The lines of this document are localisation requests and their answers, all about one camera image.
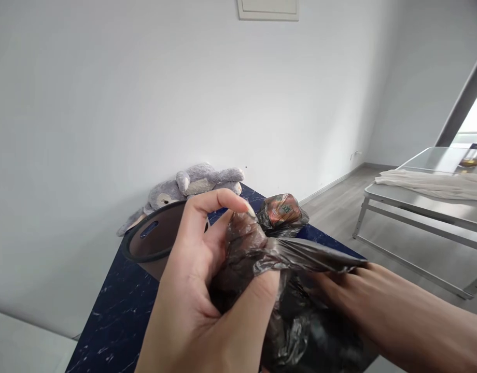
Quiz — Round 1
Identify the person's right hand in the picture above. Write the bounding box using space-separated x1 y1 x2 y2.
320 263 404 339

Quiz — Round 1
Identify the person's left hand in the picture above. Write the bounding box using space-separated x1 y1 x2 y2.
142 189 283 364

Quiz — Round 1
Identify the person's left index finger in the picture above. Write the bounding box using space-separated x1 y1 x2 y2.
183 189 258 234

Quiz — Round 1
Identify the person's left thumb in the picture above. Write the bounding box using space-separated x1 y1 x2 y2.
238 271 283 331

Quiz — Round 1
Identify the black plastic garbage bag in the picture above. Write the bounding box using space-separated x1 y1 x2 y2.
215 192 370 373

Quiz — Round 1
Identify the grey plush toy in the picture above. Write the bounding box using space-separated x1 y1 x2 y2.
117 162 246 237

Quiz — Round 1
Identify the red snack wrapper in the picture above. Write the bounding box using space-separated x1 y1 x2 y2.
263 193 301 227

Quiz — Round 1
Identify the brown bin with black rim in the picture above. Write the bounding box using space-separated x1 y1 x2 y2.
121 199 213 283

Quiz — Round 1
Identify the dark blue marble table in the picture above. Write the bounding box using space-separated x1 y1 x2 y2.
65 182 370 373

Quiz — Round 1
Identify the metal folding table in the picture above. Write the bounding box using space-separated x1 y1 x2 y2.
352 146 477 300

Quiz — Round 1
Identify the white cloth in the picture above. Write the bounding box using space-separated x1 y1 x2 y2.
374 169 477 203

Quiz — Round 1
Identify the jar with dark lid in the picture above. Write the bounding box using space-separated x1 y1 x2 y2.
459 142 477 168

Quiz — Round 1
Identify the white wall panel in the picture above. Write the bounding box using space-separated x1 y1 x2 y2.
236 0 300 21

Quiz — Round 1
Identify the grey door frame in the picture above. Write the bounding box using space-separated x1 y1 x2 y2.
434 49 477 148

